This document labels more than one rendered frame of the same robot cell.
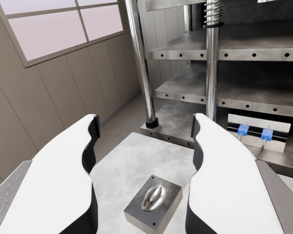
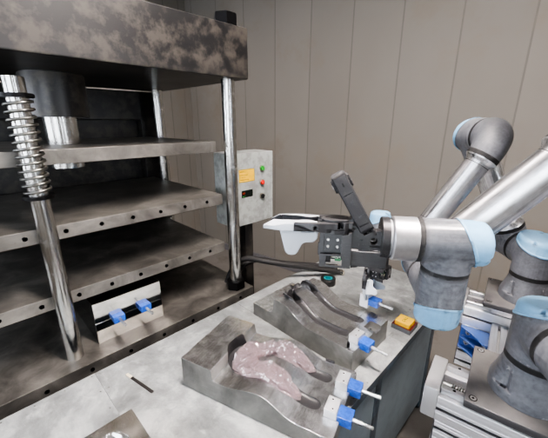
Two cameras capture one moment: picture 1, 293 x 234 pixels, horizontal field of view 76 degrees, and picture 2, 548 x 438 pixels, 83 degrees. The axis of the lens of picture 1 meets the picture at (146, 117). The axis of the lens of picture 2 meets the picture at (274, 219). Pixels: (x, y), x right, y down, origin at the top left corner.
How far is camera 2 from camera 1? 0.56 m
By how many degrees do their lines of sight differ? 77
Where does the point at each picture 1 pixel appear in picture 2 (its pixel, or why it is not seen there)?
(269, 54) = (117, 220)
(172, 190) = (126, 422)
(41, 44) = not seen: outside the picture
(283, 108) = (148, 269)
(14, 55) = not seen: outside the picture
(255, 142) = (135, 321)
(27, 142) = not seen: outside the picture
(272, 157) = (161, 324)
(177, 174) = (93, 421)
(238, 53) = (83, 225)
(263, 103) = (127, 272)
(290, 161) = (176, 317)
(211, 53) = (50, 231)
